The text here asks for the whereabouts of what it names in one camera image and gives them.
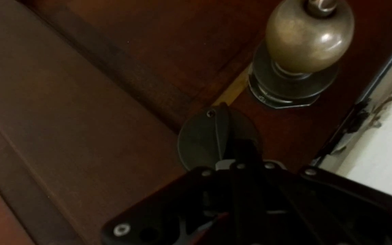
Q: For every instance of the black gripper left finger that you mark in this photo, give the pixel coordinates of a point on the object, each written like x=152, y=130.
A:
x=171, y=214

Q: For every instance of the dark brown wooden door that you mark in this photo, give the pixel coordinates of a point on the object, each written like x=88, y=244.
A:
x=92, y=94

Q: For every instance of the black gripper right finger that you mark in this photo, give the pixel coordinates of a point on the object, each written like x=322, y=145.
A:
x=333, y=210

